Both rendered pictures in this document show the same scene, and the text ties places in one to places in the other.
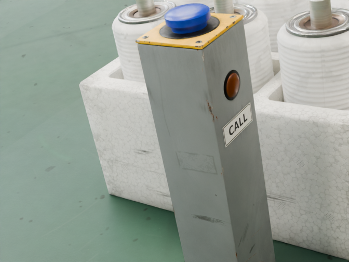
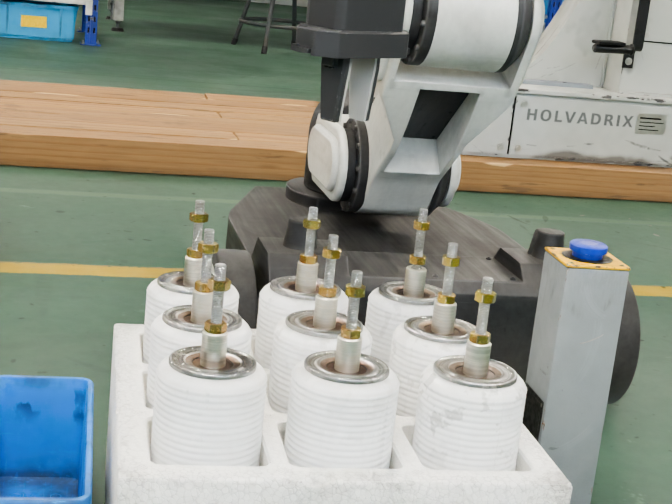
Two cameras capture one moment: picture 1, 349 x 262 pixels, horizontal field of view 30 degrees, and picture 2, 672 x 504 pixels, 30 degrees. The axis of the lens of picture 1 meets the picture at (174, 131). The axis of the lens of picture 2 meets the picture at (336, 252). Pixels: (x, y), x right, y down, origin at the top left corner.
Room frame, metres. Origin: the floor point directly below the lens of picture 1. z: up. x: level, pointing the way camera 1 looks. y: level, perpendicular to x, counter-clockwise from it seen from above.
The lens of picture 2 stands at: (1.72, 0.55, 0.63)
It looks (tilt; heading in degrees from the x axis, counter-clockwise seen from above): 15 degrees down; 218
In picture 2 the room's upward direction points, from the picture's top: 6 degrees clockwise
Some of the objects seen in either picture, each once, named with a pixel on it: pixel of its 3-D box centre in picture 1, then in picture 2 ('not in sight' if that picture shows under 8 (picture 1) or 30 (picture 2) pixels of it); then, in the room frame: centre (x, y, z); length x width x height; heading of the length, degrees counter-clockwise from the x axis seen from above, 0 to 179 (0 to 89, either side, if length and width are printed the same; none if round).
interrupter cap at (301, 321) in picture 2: not in sight; (324, 325); (0.81, -0.16, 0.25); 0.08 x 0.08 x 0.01
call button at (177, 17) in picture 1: (188, 21); (587, 252); (0.54, -0.03, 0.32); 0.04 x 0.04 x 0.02
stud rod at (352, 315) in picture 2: not in sight; (352, 312); (0.89, -0.07, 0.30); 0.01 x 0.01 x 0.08
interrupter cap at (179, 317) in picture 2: not in sight; (202, 319); (0.90, -0.24, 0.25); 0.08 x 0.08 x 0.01
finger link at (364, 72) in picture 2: not in sight; (365, 86); (0.79, -0.16, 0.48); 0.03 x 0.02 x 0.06; 83
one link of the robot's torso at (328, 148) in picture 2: not in sight; (383, 161); (0.17, -0.58, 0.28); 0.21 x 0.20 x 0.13; 52
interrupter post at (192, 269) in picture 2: not in sight; (194, 271); (0.82, -0.33, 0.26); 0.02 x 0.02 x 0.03
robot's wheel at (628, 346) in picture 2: not in sight; (593, 334); (0.13, -0.20, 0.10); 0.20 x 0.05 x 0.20; 52
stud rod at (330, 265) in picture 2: not in sight; (329, 273); (0.81, -0.16, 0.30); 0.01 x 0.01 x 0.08
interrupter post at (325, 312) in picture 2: not in sight; (325, 312); (0.81, -0.16, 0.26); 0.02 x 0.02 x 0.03
